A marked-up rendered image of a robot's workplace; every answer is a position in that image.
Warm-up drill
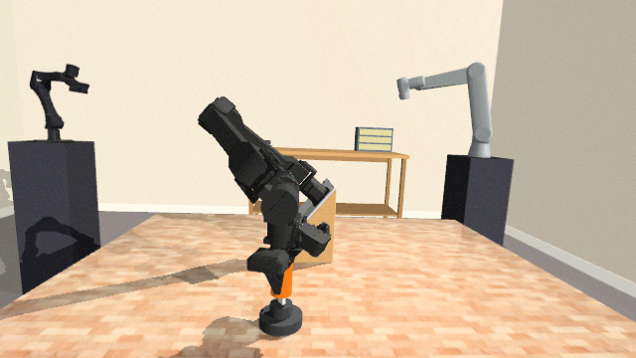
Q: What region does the orange knob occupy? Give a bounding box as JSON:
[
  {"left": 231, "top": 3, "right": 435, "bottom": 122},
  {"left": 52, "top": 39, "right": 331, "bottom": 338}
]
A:
[{"left": 270, "top": 264, "right": 293, "bottom": 298}]

